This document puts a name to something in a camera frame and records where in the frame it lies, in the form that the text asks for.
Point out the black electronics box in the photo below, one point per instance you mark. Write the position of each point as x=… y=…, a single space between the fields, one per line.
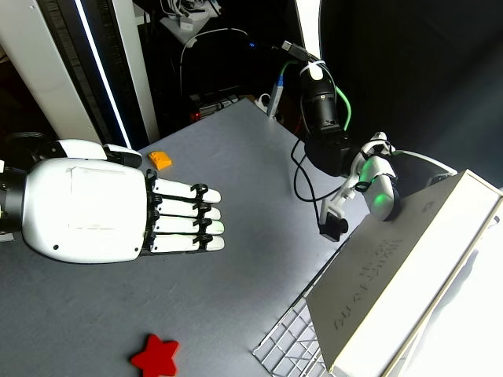
x=212 y=106

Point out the red felt star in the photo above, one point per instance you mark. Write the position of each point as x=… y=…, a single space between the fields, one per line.
x=155 y=357

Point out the beige hardcover book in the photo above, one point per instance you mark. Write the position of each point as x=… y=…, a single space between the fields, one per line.
x=393 y=275

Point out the orange toy block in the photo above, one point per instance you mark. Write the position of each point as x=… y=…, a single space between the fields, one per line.
x=161 y=160

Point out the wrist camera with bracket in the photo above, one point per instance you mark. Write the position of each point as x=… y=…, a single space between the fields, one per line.
x=334 y=225

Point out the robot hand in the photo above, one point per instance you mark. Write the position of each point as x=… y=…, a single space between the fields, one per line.
x=86 y=208
x=381 y=192

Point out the white robot body column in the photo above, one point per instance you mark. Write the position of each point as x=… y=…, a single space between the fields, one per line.
x=47 y=59

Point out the white plastic tray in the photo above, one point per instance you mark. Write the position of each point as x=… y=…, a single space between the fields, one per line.
x=188 y=25

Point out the grey table cloth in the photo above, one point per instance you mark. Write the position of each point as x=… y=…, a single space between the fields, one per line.
x=243 y=165

